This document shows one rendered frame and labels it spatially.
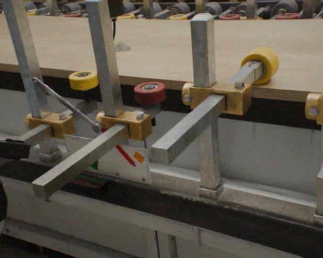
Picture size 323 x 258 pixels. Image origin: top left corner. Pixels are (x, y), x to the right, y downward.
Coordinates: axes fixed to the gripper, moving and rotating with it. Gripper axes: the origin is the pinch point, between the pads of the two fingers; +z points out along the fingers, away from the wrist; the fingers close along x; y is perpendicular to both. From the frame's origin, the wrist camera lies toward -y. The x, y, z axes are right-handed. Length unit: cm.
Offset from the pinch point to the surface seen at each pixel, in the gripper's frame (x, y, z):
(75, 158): 1.0, -20.4, -3.4
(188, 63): 2, -74, -7
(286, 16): 15, -134, -8
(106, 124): -4.0, -38.4, -2.4
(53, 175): 1.2, -13.6, -3.4
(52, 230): -62, -66, 66
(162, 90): 5, -52, -7
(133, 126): 3.9, -38.3, -3.2
